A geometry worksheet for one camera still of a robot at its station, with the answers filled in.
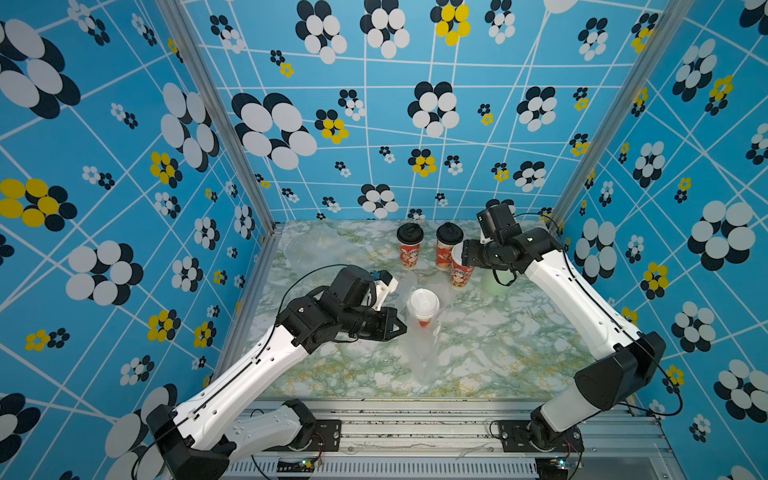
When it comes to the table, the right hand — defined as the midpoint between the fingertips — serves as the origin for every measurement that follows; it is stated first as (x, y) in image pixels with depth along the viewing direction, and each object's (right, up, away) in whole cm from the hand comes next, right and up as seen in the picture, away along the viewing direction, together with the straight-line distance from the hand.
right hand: (477, 253), depth 80 cm
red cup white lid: (-1, -7, +14) cm, 15 cm away
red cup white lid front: (-15, -14, -1) cm, 20 cm away
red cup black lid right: (-5, +6, +15) cm, 17 cm away
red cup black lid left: (-17, +5, +14) cm, 23 cm away
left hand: (-19, -16, -15) cm, 29 cm away
